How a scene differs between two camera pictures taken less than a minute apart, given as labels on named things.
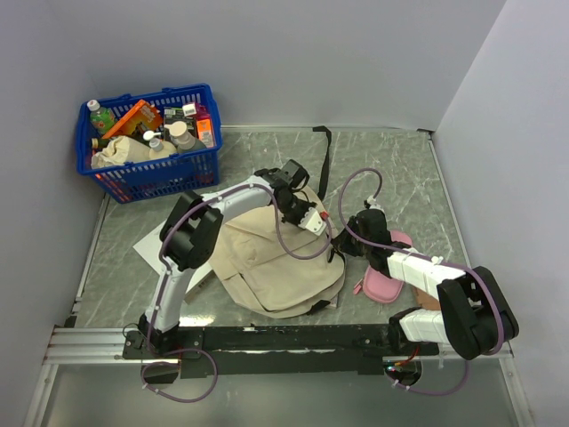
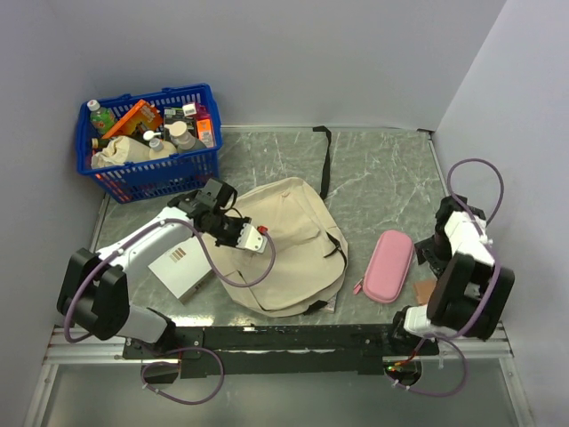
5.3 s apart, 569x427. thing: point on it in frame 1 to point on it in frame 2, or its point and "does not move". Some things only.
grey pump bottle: x=181 y=140 does not move
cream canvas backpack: x=268 y=264 does not move
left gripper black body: x=293 y=209 to x=227 y=229
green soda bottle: x=101 y=118 does not move
